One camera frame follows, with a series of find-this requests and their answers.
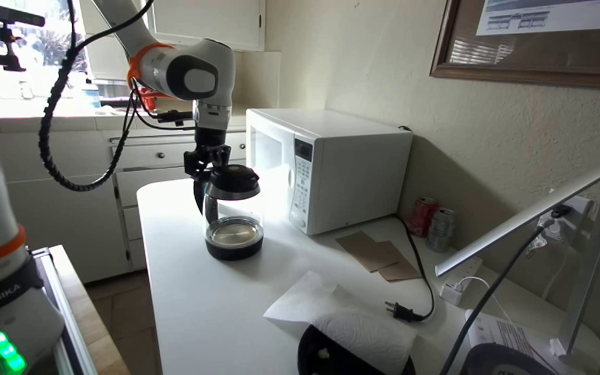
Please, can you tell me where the white desk lamp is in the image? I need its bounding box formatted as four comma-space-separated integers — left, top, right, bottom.
431, 152, 600, 375

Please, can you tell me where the black corrugated cable hose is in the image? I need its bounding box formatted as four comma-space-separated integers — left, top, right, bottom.
38, 0, 157, 194

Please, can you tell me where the wood framed notice board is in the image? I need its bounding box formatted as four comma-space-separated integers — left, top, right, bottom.
429, 0, 600, 91

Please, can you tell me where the brown paper piece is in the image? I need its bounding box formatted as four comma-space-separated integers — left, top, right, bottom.
376, 240, 423, 283
332, 230, 402, 273

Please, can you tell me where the glass kettle with black lid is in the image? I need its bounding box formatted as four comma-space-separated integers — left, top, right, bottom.
192, 163, 267, 264

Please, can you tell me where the black power cord with plug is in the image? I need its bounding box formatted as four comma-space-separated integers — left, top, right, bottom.
384, 215, 438, 322

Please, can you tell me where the white microwave oven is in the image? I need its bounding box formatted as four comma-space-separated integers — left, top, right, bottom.
243, 107, 414, 238

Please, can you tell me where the white wall cabinet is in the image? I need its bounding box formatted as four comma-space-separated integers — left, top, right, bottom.
148, 0, 267, 55

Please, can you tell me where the white cabinet drawer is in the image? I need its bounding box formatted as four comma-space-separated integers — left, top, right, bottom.
222, 132, 248, 166
113, 165, 198, 208
107, 137, 202, 172

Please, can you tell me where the black camera on stand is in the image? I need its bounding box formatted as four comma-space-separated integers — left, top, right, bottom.
0, 0, 45, 74

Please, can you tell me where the printed paper sheet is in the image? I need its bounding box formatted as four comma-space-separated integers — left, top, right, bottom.
461, 311, 567, 375

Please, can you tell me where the silver soda can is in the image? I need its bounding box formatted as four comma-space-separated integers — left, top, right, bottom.
426, 206, 457, 254

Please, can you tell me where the white paper towel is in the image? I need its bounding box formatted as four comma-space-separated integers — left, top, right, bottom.
262, 268, 420, 375

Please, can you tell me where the red soda can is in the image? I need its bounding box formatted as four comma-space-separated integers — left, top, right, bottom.
407, 195, 439, 238

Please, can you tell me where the white wall outlet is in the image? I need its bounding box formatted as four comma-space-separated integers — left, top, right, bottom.
536, 194, 593, 245

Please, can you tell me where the dark lamp cable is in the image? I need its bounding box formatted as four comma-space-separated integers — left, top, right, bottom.
438, 205, 572, 375

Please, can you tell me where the black round disc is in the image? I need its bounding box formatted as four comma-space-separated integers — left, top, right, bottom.
296, 322, 417, 375

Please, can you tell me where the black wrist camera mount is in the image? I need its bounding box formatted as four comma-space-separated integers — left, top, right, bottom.
151, 108, 196, 128

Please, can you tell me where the bright window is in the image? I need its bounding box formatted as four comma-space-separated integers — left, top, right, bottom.
0, 0, 92, 99

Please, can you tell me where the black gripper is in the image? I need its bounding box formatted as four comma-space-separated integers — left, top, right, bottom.
180, 128, 232, 180

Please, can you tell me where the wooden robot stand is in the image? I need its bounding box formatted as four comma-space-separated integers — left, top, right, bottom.
26, 243, 130, 375

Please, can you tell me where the white base cabinet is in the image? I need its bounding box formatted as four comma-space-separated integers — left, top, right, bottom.
0, 96, 250, 283

